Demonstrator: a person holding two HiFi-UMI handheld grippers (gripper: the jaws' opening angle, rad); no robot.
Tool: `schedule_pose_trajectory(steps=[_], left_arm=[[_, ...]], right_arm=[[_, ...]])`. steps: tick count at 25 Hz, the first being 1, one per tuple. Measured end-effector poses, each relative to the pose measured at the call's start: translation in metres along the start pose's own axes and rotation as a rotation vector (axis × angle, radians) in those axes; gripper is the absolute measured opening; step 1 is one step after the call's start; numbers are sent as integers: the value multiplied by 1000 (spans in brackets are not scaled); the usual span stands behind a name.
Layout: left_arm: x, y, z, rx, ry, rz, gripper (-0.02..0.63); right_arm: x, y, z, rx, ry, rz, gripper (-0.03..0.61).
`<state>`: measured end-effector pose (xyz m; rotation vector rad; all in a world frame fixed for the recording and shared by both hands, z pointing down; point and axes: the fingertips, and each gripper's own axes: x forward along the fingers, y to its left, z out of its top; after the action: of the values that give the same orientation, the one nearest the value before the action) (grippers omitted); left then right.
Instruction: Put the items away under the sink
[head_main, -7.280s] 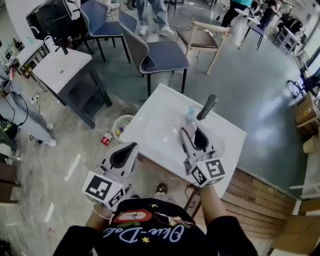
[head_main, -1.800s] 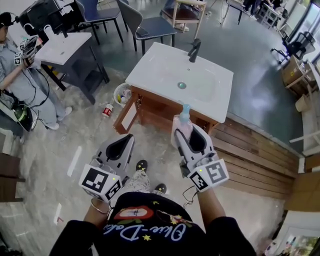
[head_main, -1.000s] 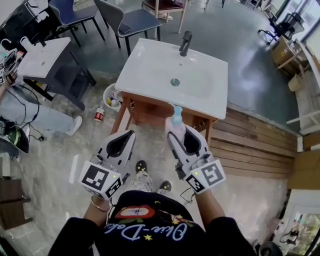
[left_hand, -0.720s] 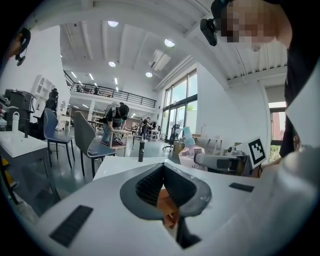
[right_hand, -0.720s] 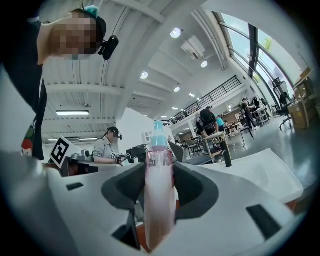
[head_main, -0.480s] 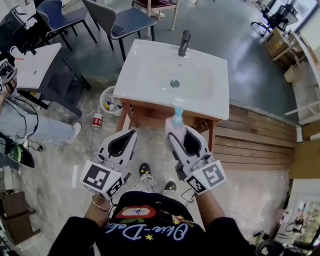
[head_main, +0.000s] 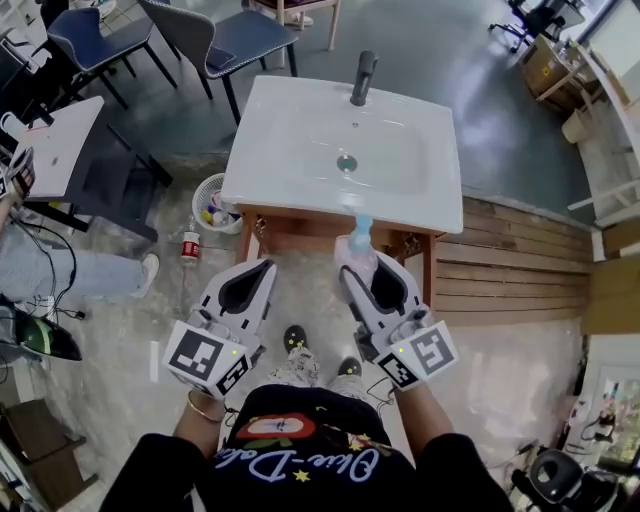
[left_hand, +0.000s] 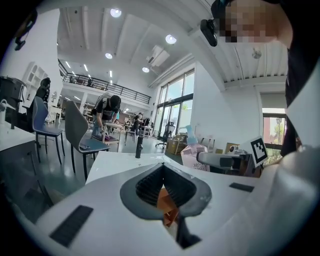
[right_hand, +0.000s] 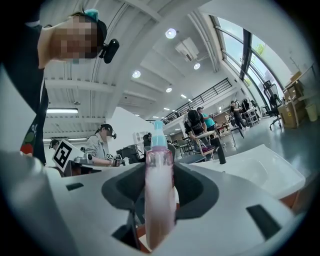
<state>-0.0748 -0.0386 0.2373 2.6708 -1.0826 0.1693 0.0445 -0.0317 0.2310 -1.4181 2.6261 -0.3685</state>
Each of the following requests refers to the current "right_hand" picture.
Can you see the white sink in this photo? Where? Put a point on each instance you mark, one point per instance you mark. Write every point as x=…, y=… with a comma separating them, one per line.
x=257, y=170

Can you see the black head camera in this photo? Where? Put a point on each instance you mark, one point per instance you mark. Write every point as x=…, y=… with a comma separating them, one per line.
x=110, y=51

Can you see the ceiling air conditioner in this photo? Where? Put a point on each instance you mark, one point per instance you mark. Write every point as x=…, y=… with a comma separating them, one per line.
x=187, y=48

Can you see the long ceiling tube light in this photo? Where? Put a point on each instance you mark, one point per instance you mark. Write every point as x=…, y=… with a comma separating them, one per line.
x=62, y=110

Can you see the black mezzanine railing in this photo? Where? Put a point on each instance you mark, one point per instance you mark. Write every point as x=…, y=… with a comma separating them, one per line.
x=207, y=96

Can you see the white waste bin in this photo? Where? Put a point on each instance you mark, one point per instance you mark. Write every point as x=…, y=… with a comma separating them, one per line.
x=311, y=113

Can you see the white partition wall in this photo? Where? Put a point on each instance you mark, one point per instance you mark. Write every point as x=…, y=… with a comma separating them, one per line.
x=125, y=130

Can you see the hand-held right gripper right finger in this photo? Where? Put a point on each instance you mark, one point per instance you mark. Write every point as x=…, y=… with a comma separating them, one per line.
x=225, y=212

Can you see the wooden chair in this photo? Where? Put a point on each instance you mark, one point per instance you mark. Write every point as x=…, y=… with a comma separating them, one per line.
x=203, y=142

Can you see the black equipment case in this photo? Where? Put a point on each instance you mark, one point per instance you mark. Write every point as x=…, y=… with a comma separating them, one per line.
x=130, y=153

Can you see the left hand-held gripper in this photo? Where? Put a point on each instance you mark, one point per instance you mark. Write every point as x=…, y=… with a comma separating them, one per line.
x=63, y=153

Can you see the large glass window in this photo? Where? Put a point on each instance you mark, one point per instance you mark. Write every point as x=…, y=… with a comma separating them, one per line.
x=252, y=55

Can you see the pink bottle with blue pump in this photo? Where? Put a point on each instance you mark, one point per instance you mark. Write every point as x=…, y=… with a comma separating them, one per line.
x=160, y=190

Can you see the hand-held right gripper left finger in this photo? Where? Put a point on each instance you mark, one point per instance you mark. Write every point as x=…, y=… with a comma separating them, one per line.
x=87, y=200

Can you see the round ceiling light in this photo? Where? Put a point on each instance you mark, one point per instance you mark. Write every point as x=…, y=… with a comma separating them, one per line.
x=169, y=90
x=197, y=66
x=136, y=74
x=170, y=33

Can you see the person's head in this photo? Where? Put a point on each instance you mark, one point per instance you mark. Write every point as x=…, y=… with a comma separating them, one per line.
x=72, y=40

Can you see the small cardboard box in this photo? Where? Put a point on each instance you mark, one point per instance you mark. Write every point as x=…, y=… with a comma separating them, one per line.
x=295, y=88

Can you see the teal hair clip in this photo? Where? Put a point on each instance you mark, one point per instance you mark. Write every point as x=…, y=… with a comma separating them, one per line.
x=92, y=13

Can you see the large cardboard box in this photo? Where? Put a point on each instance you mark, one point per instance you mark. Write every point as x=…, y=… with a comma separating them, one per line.
x=290, y=113

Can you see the black faucet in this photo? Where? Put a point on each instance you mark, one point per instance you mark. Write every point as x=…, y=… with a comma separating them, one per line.
x=220, y=152

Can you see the black mesh office chair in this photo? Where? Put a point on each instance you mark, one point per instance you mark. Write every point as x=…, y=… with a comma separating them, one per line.
x=272, y=100

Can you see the wooden sink cabinet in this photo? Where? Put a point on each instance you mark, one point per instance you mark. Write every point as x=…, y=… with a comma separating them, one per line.
x=291, y=201

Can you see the person's black printed shirt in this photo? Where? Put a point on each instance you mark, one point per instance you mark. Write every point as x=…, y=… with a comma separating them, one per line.
x=25, y=87

